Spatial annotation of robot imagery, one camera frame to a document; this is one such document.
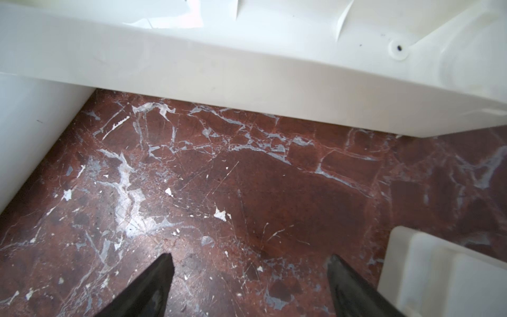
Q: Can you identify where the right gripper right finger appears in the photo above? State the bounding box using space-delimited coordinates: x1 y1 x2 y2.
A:
326 254 403 317

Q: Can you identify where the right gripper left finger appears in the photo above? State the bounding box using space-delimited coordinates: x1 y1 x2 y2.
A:
97 253 175 317

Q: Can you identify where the white wrap dispenser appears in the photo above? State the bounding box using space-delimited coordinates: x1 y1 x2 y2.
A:
378 226 506 316
1 1 506 137

